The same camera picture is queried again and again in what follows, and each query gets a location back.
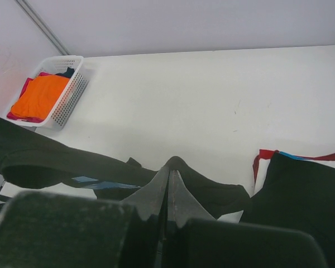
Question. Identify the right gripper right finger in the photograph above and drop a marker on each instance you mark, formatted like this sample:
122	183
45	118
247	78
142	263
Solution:
195	239

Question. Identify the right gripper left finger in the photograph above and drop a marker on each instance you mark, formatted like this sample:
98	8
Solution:
39	229

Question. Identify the black t shirt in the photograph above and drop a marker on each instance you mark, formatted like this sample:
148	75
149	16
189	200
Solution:
298	194
33	161

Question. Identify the white plastic laundry basket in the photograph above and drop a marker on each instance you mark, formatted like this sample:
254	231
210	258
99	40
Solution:
61	111

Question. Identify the orange t shirt in basket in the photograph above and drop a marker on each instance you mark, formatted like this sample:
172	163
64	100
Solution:
55	88

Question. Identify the navy t shirt in basket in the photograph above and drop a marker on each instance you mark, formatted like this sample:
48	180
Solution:
67	74

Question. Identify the left aluminium corner post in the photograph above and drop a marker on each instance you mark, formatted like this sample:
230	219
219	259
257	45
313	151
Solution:
42	26

